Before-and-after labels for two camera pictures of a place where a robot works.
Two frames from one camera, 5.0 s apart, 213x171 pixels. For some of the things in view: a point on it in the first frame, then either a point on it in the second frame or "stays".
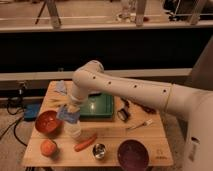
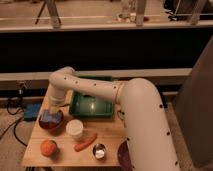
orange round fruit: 48,148 stays
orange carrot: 80,146 stays
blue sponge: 64,114 → 53,117
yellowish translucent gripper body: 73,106 → 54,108
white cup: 73,130 stays
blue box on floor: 30,111 stays
